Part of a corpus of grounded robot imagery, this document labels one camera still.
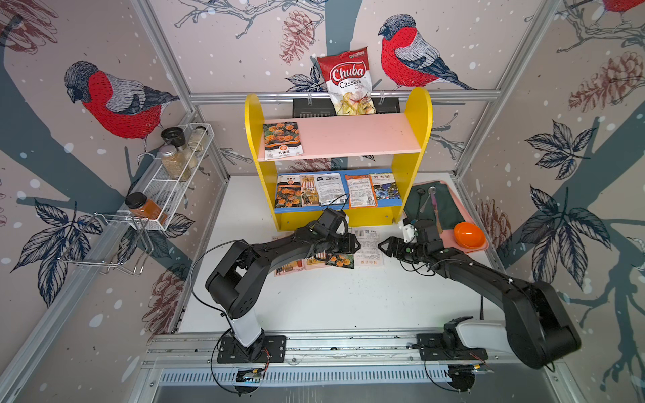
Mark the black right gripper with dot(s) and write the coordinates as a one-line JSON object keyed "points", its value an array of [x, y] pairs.
{"points": [[396, 253]]}

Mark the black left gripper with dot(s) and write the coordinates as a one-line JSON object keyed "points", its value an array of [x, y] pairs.
{"points": [[349, 243]]}

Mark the black orange marigold seed bag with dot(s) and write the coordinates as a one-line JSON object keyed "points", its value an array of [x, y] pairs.
{"points": [[345, 261]]}

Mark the pink storefront seed bag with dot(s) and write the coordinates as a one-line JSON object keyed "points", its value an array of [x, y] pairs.
{"points": [[314, 263], [368, 256], [310, 196], [291, 268]]}

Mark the orange bordered seed bag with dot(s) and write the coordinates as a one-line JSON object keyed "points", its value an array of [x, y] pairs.
{"points": [[361, 192]]}

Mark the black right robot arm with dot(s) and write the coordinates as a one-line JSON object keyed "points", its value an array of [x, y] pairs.
{"points": [[537, 328]]}

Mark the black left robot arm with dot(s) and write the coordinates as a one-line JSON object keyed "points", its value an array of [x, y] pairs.
{"points": [[237, 281]]}

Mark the blue flower seed bag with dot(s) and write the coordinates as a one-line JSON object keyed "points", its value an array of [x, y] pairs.
{"points": [[384, 186]]}

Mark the yellow two-tier shelf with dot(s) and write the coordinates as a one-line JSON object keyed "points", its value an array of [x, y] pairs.
{"points": [[403, 136]]}

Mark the red Chuba chips bag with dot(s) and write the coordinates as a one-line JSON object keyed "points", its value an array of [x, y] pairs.
{"points": [[348, 81]]}

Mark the dark green cloth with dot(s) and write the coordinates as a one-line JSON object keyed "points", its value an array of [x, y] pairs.
{"points": [[449, 211]]}

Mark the pink tray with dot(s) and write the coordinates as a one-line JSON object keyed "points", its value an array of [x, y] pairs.
{"points": [[448, 235]]}

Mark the black spoon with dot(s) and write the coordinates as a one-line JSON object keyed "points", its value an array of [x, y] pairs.
{"points": [[421, 193]]}

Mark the silver spoon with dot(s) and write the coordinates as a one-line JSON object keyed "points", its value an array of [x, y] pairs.
{"points": [[426, 204]]}

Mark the orange bowl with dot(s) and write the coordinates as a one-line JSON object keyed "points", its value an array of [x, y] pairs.
{"points": [[469, 236]]}

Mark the pale spice jar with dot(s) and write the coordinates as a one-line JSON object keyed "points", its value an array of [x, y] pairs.
{"points": [[198, 139]]}

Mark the tan spice jar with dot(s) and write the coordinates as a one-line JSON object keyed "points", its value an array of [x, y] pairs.
{"points": [[174, 163]]}

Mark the black lid spice jar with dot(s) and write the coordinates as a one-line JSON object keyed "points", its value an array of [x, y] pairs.
{"points": [[175, 136]]}

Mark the orange spice jar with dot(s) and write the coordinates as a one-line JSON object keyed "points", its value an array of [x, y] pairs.
{"points": [[141, 206]]}

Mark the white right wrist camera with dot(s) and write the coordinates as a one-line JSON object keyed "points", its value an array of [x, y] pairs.
{"points": [[409, 232]]}

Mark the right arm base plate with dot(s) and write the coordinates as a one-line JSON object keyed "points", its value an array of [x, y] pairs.
{"points": [[439, 347]]}

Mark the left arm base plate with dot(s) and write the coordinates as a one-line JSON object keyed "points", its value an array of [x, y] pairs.
{"points": [[266, 349]]}

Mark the white wire spice rack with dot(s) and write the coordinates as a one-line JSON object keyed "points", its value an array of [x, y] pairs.
{"points": [[170, 194]]}

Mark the chrome wire holder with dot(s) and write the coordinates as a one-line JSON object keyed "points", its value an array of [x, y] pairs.
{"points": [[110, 242]]}

